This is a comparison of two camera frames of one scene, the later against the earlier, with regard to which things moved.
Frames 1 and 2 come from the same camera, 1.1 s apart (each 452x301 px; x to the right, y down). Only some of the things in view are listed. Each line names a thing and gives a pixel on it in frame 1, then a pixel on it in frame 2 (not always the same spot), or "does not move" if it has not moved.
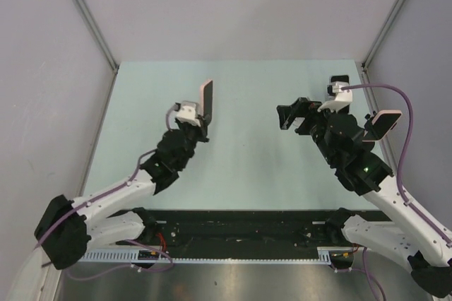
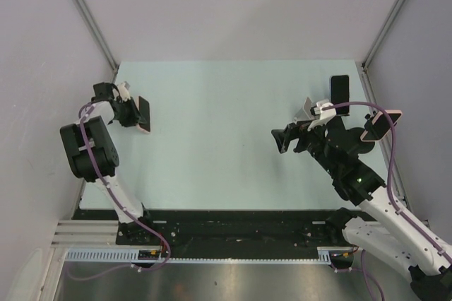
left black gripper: [201, 131] -> [135, 119]
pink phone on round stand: [382, 124] does not move
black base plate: [186, 230] does not move
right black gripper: [299, 109] -> [294, 131]
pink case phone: [206, 98] -> [144, 109]
